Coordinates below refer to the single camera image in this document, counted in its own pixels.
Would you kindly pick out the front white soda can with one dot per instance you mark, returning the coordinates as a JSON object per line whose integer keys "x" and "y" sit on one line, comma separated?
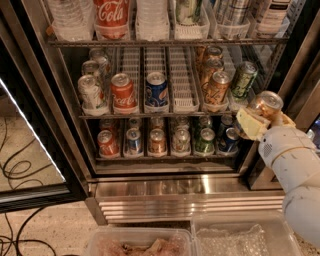
{"x": 91, "y": 92}

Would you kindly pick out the clear water bottle left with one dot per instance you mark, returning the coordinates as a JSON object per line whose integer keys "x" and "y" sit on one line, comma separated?
{"x": 72, "y": 19}

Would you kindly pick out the empty white shelf tray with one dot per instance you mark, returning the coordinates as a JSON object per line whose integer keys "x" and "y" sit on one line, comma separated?
{"x": 183, "y": 87}

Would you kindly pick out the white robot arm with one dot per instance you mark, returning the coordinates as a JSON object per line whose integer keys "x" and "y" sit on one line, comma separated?
{"x": 292, "y": 156}

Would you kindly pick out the clear bin with bubble wrap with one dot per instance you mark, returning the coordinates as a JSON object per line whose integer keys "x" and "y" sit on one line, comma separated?
{"x": 243, "y": 233}

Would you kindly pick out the red Coca-Cola can middle shelf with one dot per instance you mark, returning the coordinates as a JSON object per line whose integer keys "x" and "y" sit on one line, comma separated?
{"x": 123, "y": 92}

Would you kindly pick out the green soda can middle shelf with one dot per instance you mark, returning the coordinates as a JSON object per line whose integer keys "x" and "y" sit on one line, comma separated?
{"x": 243, "y": 79}

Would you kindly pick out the white green can bottom shelf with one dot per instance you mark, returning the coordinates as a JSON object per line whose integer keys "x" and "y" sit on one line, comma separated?
{"x": 181, "y": 141}

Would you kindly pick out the clear bin with brown items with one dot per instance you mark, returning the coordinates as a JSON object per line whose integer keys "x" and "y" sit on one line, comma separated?
{"x": 140, "y": 241}

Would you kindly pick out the orange can bottom shelf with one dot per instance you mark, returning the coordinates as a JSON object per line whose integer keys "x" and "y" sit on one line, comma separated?
{"x": 157, "y": 143}

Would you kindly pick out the green bottle top shelf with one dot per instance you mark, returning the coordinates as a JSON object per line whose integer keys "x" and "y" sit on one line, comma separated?
{"x": 188, "y": 11}

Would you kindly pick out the red Coca-Cola bottle top shelf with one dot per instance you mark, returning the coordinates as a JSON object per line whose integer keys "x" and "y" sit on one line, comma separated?
{"x": 111, "y": 18}

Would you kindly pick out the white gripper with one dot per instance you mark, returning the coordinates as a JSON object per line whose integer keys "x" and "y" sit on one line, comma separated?
{"x": 282, "y": 140}

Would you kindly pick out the orange soda can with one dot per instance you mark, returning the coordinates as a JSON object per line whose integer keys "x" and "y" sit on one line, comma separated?
{"x": 215, "y": 89}
{"x": 266, "y": 104}
{"x": 209, "y": 67}

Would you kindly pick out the striped can top shelf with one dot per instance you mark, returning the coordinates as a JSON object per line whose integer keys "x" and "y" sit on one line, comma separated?
{"x": 231, "y": 12}

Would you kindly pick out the blue Pepsi can middle shelf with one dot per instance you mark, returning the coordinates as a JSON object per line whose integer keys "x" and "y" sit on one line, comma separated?
{"x": 156, "y": 90}

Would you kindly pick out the clear water bottle centre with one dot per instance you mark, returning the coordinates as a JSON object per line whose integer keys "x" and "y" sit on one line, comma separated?
{"x": 152, "y": 21}

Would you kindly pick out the steel fridge cabinet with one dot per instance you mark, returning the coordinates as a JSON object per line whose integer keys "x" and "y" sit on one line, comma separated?
{"x": 147, "y": 188}

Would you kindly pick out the blue Pepsi can bottom right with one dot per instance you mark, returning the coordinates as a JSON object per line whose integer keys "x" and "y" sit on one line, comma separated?
{"x": 228, "y": 141}

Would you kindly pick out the open glass fridge door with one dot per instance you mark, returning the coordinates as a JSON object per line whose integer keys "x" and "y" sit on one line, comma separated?
{"x": 41, "y": 163}

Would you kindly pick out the white soda can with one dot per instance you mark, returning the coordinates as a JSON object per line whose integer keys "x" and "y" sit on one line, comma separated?
{"x": 91, "y": 92}
{"x": 91, "y": 67}
{"x": 100, "y": 56}

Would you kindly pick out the red can bottom shelf front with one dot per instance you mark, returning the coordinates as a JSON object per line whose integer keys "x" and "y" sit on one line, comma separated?
{"x": 107, "y": 143}

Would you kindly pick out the white labelled bottle top shelf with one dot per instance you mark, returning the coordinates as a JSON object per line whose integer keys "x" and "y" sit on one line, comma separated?
{"x": 269, "y": 16}

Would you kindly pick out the clear water bottle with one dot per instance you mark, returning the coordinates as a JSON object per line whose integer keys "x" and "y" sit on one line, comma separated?
{"x": 152, "y": 21}
{"x": 72, "y": 19}

